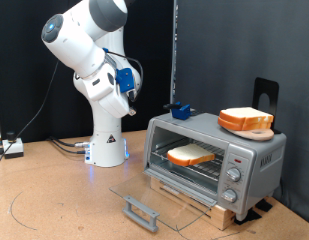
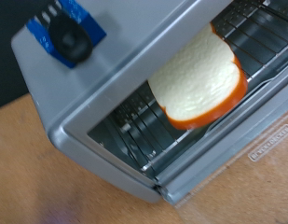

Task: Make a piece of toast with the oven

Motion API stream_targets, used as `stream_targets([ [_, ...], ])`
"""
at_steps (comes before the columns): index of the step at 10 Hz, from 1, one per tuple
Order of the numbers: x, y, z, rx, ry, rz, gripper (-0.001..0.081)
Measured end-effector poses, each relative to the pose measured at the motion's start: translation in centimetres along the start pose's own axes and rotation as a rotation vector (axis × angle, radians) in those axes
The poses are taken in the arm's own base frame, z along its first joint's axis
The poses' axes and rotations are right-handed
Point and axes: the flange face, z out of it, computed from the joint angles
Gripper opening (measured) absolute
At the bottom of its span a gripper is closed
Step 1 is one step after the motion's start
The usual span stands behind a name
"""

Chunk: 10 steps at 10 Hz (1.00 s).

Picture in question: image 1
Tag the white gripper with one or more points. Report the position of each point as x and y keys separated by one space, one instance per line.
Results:
x=107 y=95

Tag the blue plastic fork grip block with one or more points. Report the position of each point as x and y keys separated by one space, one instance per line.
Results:
x=180 y=113

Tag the white bread slice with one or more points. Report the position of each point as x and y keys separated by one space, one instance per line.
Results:
x=232 y=125
x=189 y=154
x=247 y=114

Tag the silver oven knob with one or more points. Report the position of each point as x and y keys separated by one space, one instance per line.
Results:
x=229 y=195
x=234 y=174

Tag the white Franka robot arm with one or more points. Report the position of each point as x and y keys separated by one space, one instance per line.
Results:
x=104 y=140

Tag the silver toaster oven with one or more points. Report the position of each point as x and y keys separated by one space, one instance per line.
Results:
x=260 y=166

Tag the grey metal pole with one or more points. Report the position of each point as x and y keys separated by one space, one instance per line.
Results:
x=175 y=50

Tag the round wooden plate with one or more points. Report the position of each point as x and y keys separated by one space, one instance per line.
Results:
x=257 y=135

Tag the dark grey backdrop curtain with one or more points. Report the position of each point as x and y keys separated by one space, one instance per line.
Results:
x=244 y=40

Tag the black backdrop curtain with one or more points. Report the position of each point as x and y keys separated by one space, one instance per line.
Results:
x=14 y=50

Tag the black metal bookend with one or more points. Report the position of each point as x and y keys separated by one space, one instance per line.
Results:
x=265 y=85

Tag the wooden slatted base block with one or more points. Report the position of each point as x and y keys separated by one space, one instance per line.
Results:
x=224 y=216

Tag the black foam pad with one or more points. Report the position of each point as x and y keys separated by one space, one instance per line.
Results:
x=264 y=205
x=247 y=217

